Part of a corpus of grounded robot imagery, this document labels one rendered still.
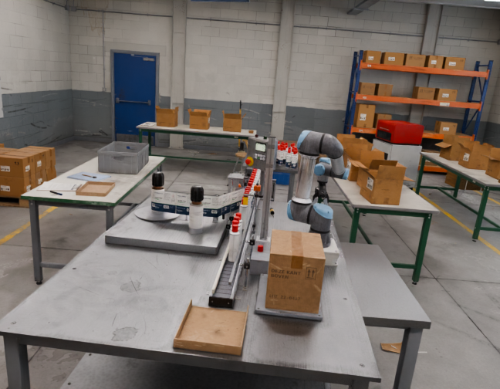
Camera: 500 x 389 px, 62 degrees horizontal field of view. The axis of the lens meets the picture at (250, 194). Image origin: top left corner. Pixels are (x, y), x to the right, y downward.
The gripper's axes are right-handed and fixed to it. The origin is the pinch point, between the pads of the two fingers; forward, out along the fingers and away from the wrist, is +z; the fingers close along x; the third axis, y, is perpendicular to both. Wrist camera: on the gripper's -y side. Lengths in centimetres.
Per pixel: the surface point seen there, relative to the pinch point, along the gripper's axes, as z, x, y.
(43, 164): 52, 330, 273
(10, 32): -124, 486, 491
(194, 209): -4, 82, -34
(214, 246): 12, 67, -51
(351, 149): -9, -67, 219
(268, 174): -27, 38, -22
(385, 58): -138, -213, 654
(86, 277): 17, 126, -89
